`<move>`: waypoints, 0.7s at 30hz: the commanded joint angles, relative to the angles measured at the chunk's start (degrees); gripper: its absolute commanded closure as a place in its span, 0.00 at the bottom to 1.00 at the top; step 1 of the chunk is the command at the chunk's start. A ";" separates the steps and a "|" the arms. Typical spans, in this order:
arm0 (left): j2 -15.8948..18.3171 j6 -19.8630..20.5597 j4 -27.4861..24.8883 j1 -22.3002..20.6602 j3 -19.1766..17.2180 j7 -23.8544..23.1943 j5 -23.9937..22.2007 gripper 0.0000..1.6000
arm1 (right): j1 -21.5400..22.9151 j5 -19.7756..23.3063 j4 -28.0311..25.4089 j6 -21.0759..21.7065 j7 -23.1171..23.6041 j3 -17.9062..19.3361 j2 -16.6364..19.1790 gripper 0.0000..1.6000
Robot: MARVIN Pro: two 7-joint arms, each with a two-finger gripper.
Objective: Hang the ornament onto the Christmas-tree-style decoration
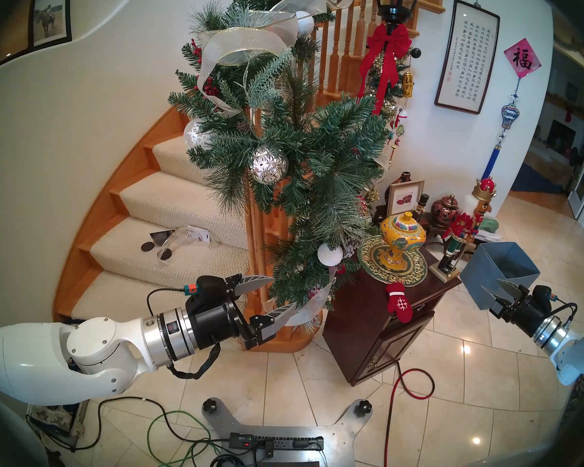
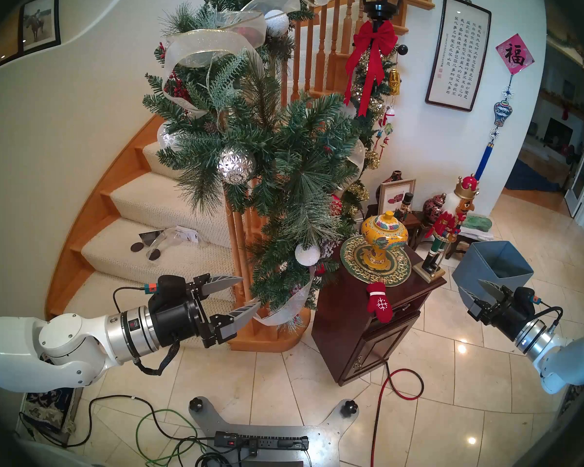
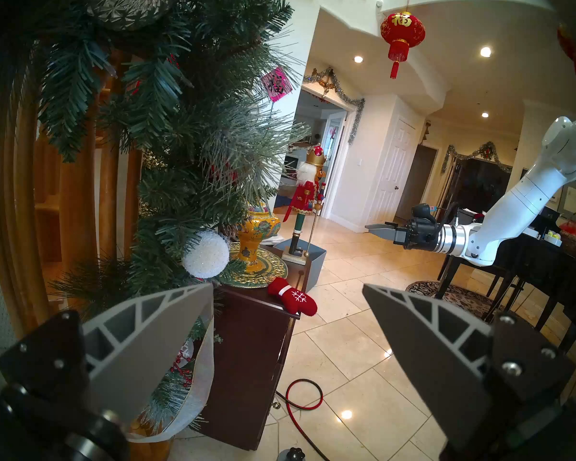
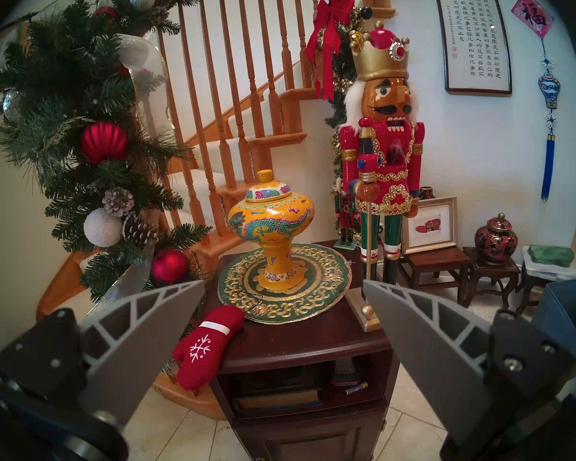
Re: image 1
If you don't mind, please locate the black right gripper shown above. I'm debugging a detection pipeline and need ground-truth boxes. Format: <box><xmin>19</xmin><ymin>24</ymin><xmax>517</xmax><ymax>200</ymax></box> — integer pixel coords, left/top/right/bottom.
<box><xmin>479</xmin><ymin>278</ymin><xmax>559</xmax><ymax>338</ymax></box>

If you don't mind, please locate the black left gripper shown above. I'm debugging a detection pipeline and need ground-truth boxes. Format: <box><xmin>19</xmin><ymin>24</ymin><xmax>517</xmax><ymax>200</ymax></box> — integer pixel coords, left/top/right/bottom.
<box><xmin>186</xmin><ymin>274</ymin><xmax>299</xmax><ymax>351</ymax></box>

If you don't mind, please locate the red knitted mitten ornament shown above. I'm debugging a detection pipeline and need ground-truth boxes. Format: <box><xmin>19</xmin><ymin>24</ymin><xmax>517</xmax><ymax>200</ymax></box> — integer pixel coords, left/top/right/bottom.
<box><xmin>385</xmin><ymin>283</ymin><xmax>413</xmax><ymax>323</ymax></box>

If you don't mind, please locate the white glitter ball ornament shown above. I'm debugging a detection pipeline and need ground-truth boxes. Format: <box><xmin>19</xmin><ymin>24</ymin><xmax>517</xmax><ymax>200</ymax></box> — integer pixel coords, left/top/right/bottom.
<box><xmin>317</xmin><ymin>243</ymin><xmax>344</xmax><ymax>266</ymax></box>

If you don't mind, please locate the silver faceted ball ornament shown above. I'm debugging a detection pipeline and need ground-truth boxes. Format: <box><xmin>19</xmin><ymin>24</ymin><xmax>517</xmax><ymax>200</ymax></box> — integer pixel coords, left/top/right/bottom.
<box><xmin>250</xmin><ymin>146</ymin><xmax>289</xmax><ymax>184</ymax></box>

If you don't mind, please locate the frosted clear ball ornament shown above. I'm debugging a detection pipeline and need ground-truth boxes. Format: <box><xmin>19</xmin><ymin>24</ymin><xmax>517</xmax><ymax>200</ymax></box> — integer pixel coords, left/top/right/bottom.
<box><xmin>183</xmin><ymin>118</ymin><xmax>212</xmax><ymax>149</ymax></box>

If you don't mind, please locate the blue-gray square bin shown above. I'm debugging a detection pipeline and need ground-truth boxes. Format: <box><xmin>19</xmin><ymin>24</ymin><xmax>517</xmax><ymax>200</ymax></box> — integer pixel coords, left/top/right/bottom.
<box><xmin>460</xmin><ymin>241</ymin><xmax>541</xmax><ymax>310</ymax></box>

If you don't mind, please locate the large red nutcracker figure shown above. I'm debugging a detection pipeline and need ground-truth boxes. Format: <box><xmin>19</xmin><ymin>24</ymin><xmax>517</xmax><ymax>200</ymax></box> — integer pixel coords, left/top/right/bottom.
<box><xmin>428</xmin><ymin>177</ymin><xmax>498</xmax><ymax>283</ymax></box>

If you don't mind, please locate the green gold decorative plate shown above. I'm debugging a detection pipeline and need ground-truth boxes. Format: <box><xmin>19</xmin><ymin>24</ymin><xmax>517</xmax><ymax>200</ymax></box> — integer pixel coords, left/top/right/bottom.
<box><xmin>357</xmin><ymin>235</ymin><xmax>428</xmax><ymax>287</ymax></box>

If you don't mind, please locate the dark red cloisonne jar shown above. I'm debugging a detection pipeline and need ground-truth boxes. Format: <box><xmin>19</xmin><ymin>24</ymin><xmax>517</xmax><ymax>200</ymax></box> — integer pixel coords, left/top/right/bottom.
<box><xmin>431</xmin><ymin>195</ymin><xmax>460</xmax><ymax>226</ymax></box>

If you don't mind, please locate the clear plastic packaging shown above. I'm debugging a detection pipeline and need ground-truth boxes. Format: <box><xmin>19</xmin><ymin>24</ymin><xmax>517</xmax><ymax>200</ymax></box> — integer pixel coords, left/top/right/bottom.
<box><xmin>161</xmin><ymin>225</ymin><xmax>212</xmax><ymax>262</ymax></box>

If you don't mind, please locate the dark wooden cabinet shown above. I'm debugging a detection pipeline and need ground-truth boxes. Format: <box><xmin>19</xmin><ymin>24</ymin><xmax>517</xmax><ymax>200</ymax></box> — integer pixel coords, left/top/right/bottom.
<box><xmin>323</xmin><ymin>250</ymin><xmax>463</xmax><ymax>386</ymax></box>

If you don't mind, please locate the blue floor rug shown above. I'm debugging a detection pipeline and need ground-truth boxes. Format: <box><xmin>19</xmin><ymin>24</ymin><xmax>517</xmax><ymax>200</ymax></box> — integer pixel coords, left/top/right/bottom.
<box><xmin>510</xmin><ymin>163</ymin><xmax>565</xmax><ymax>195</ymax></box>

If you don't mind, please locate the yellow porcelain lidded jar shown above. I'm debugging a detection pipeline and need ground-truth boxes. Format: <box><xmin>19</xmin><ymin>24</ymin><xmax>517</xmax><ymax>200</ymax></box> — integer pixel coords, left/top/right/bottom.
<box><xmin>380</xmin><ymin>212</ymin><xmax>427</xmax><ymax>265</ymax></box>

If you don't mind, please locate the small framed red picture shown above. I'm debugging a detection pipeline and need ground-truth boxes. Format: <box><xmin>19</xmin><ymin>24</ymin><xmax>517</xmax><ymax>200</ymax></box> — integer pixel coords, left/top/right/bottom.
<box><xmin>386</xmin><ymin>180</ymin><xmax>425</xmax><ymax>217</ymax></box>

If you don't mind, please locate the black power strip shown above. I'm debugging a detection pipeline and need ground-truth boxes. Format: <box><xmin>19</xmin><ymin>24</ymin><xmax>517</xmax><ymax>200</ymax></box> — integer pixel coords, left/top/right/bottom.
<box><xmin>229</xmin><ymin>433</ymin><xmax>324</xmax><ymax>452</ymax></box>

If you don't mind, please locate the green pine garland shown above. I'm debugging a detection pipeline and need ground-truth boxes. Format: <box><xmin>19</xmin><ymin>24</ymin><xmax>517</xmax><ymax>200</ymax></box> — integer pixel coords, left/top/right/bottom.
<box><xmin>168</xmin><ymin>0</ymin><xmax>409</xmax><ymax>321</ymax></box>

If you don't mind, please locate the black fireplace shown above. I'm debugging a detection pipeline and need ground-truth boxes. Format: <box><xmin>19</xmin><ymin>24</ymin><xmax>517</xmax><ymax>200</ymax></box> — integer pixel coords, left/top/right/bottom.
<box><xmin>547</xmin><ymin>120</ymin><xmax>577</xmax><ymax>153</ymax></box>

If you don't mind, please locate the vase charm with blue tassel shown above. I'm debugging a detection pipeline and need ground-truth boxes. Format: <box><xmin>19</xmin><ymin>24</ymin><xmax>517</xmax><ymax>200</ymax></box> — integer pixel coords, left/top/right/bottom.
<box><xmin>482</xmin><ymin>79</ymin><xmax>522</xmax><ymax>180</ymax></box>

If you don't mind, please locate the gold tinsel pine garland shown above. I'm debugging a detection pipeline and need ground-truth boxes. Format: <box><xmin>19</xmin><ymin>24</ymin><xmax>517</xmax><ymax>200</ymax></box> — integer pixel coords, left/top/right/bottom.
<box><xmin>365</xmin><ymin>48</ymin><xmax>412</xmax><ymax>131</ymax></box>

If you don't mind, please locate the red diamond fu sign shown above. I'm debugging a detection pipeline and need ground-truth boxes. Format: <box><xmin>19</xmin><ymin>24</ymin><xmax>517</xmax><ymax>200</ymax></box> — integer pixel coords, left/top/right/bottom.
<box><xmin>504</xmin><ymin>38</ymin><xmax>542</xmax><ymax>80</ymax></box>

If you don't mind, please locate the framed calligraphy scroll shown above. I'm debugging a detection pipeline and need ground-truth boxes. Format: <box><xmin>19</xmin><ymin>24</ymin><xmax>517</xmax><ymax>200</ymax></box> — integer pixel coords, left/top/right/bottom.
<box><xmin>434</xmin><ymin>0</ymin><xmax>501</xmax><ymax>115</ymax></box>

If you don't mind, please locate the dark patterned rug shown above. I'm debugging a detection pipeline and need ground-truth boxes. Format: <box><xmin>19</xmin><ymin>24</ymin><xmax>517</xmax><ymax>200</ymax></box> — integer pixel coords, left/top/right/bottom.
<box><xmin>27</xmin><ymin>403</ymin><xmax>88</xmax><ymax>442</ymax></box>

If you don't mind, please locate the sheer white ribbon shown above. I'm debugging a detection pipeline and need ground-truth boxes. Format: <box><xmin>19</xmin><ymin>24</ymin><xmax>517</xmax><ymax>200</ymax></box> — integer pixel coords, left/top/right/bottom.
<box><xmin>196</xmin><ymin>0</ymin><xmax>356</xmax><ymax>325</ymax></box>

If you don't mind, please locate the red bow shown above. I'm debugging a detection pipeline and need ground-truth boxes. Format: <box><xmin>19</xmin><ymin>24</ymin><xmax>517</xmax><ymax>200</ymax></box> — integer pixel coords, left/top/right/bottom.
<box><xmin>359</xmin><ymin>23</ymin><xmax>413</xmax><ymax>115</ymax></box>

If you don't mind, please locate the black lantern lamp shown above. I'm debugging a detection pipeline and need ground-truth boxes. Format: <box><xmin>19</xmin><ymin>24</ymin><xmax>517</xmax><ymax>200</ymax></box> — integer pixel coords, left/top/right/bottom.
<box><xmin>374</xmin><ymin>0</ymin><xmax>425</xmax><ymax>34</ymax></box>

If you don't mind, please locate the framed horse picture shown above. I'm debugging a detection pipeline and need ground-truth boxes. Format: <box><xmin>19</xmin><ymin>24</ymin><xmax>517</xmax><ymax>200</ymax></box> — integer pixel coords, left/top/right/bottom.
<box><xmin>29</xmin><ymin>0</ymin><xmax>73</xmax><ymax>48</ymax></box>

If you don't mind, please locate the gold brown framed painting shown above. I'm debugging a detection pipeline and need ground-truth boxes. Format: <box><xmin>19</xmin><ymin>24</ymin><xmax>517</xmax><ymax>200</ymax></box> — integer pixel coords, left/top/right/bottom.
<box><xmin>0</xmin><ymin>0</ymin><xmax>35</xmax><ymax>65</ymax></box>

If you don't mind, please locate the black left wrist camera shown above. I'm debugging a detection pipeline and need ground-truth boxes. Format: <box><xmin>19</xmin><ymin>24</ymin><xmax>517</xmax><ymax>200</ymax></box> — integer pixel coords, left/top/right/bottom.
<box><xmin>184</xmin><ymin>275</ymin><xmax>227</xmax><ymax>301</ymax></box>

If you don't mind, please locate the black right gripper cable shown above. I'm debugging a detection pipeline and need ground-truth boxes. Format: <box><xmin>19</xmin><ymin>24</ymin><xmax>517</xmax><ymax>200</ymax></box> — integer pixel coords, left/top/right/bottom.
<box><xmin>552</xmin><ymin>296</ymin><xmax>579</xmax><ymax>335</ymax></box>

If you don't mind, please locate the thick black left gripper cable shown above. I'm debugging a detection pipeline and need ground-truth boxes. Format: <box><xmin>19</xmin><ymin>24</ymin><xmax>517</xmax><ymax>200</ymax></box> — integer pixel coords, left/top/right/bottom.
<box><xmin>168</xmin><ymin>343</ymin><xmax>222</xmax><ymax>380</ymax></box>

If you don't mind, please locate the thin black left camera cable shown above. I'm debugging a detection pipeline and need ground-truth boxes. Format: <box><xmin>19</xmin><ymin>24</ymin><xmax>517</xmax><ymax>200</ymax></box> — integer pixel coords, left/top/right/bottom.
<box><xmin>147</xmin><ymin>288</ymin><xmax>185</xmax><ymax>316</ymax></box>

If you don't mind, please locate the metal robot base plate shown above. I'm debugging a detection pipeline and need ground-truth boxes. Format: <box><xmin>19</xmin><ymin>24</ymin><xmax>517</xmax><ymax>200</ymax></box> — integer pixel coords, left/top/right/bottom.
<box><xmin>202</xmin><ymin>397</ymin><xmax>373</xmax><ymax>467</ymax></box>

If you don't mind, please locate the red floor cable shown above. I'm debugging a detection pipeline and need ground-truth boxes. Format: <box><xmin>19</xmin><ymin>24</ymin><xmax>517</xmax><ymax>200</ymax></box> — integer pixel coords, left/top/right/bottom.
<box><xmin>383</xmin><ymin>361</ymin><xmax>436</xmax><ymax>467</ymax></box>

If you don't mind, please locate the green floor cable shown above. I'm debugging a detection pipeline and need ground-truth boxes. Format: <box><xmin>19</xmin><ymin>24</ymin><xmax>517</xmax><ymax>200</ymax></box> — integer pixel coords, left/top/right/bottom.
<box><xmin>146</xmin><ymin>410</ymin><xmax>234</xmax><ymax>467</ymax></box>

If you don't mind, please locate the small hanging ornament string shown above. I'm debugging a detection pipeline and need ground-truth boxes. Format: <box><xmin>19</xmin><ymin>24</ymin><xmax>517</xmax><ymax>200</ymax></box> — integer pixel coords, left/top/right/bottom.
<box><xmin>388</xmin><ymin>108</ymin><xmax>407</xmax><ymax>167</ymax></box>

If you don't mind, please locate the black floor cable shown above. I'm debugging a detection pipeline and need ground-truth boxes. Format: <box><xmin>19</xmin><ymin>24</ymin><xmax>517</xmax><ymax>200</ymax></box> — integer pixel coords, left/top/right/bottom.
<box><xmin>27</xmin><ymin>397</ymin><xmax>234</xmax><ymax>452</ymax></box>

